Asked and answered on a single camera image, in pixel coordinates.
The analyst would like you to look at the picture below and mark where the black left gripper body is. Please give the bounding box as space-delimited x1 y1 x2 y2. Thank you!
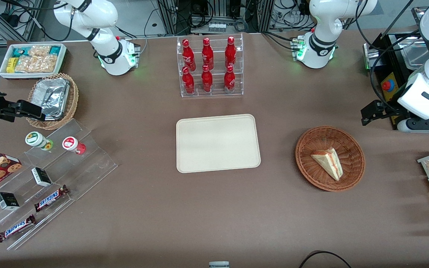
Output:
374 99 406 121

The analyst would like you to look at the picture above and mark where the triangular sandwich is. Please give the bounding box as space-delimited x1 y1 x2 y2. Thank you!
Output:
311 148 344 182

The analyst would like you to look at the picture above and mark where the tan wicker basket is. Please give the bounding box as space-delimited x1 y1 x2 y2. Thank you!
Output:
26 73 79 130

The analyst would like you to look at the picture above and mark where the brown wicker basket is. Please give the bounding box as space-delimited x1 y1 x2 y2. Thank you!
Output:
295 126 366 192

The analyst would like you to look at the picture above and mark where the cream plastic tray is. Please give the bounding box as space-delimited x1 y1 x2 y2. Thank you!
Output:
176 114 261 174

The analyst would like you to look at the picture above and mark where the aluminium foil container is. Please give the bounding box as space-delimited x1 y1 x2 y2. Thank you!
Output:
32 77 70 121

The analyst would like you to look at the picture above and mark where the green lid cup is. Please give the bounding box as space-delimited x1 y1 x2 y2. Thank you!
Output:
25 131 54 151

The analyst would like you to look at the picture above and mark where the white plastic snack bin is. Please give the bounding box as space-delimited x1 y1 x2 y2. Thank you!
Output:
0 43 67 80

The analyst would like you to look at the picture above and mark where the large clear cracker bag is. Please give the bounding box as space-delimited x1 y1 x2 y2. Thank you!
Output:
15 55 58 73

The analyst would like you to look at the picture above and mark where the red lid cup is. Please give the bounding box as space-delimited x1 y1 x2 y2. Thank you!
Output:
62 136 86 155

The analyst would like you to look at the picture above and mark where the black food warmer machine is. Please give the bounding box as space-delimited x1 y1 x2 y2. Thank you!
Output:
363 6 429 131

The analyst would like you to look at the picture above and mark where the small clear cracker bag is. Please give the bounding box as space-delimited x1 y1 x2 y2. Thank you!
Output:
28 45 51 57

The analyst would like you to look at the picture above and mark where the steel warmer pan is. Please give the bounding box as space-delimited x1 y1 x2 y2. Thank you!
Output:
400 36 429 70

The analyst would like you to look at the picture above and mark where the small black box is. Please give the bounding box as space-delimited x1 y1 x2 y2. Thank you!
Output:
0 192 20 211
31 167 53 187

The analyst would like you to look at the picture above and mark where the clear acrylic stepped stand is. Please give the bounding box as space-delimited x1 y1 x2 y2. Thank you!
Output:
0 118 118 251

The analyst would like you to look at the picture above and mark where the snickers bar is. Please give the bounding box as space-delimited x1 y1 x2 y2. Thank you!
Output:
0 214 36 243
34 185 70 213

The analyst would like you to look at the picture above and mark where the red cola bottle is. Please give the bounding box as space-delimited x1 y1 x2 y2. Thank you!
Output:
224 36 237 68
201 37 215 70
201 65 214 93
182 66 196 95
182 39 197 71
223 65 236 94

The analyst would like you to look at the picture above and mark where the clear acrylic bottle rack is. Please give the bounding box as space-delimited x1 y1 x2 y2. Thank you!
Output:
177 33 244 98

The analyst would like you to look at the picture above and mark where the black cable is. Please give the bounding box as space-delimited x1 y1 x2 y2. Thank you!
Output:
298 250 353 268

